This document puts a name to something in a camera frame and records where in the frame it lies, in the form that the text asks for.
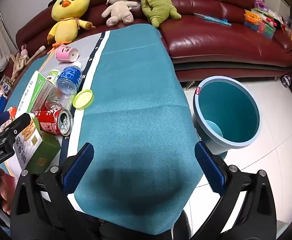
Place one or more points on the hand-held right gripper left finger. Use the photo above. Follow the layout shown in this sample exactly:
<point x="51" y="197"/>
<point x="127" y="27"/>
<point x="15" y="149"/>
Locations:
<point x="78" y="166"/>

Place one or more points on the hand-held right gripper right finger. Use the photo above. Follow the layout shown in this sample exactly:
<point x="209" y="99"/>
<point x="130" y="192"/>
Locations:
<point x="208" y="167"/>

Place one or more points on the green snack box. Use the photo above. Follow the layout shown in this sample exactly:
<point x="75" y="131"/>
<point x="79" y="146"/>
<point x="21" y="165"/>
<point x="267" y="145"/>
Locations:
<point x="43" y="152"/>

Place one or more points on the light blue trash bin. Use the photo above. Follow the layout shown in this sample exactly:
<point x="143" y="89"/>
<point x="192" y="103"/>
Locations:
<point x="236" y="110"/>

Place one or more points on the lime green plastic lid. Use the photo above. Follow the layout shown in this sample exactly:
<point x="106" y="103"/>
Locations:
<point x="82" y="100"/>

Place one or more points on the person's left hand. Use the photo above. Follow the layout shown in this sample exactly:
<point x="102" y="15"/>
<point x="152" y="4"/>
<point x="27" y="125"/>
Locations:
<point x="7" y="190"/>

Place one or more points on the clear glitter jar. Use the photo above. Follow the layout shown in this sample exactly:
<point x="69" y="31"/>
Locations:
<point x="7" y="83"/>

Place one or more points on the red soda can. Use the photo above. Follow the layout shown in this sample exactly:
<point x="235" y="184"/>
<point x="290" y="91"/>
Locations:
<point x="49" y="120"/>

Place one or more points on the white green medicine box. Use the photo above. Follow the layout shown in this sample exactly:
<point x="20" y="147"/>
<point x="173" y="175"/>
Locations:
<point x="33" y="90"/>

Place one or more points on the long-limbed rabbit plush toy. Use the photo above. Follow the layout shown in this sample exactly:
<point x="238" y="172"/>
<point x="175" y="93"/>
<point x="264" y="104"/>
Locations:
<point x="21" y="62"/>

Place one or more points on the small white green box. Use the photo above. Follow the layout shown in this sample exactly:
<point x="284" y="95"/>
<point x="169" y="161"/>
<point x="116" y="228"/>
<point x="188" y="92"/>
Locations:
<point x="52" y="76"/>

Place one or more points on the clear blue-label water bottle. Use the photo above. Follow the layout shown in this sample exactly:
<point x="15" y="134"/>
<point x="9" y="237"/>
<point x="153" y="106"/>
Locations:
<point x="69" y="76"/>

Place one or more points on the person's dark trousers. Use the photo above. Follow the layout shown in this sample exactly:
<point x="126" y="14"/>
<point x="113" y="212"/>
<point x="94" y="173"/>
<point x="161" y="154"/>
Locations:
<point x="141" y="232"/>

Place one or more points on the teal printed blanket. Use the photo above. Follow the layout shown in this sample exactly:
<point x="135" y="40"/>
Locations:
<point x="136" y="92"/>

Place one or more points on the pink cartoon cup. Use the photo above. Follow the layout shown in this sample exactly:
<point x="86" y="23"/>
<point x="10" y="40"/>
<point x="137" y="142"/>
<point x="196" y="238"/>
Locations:
<point x="63" y="52"/>

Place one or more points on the striped ball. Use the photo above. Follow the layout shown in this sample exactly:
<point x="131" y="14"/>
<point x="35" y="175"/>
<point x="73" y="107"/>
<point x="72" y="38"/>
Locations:
<point x="286" y="81"/>

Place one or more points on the dark red leather sofa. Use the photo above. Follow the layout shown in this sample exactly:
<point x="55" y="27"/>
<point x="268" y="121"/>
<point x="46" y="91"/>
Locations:
<point x="211" y="42"/>

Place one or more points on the yellow chick plush toy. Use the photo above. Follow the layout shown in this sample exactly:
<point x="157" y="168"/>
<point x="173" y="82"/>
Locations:
<point x="69" y="2"/>

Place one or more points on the thin blue book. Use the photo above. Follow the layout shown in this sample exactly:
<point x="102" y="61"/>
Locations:
<point x="211" y="18"/>

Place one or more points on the colourful toy block set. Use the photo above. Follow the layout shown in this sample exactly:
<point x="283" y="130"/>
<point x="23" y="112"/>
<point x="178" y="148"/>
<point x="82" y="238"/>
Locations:
<point x="258" y="23"/>

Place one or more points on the beige plush doll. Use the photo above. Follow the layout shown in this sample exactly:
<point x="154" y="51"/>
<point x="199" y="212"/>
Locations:
<point x="118" y="10"/>

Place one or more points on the pink toy box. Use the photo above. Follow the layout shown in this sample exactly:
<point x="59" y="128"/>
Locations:
<point x="261" y="5"/>

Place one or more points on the green dinosaur plush toy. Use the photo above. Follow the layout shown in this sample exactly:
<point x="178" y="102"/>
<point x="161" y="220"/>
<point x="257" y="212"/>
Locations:
<point x="156" y="2"/>

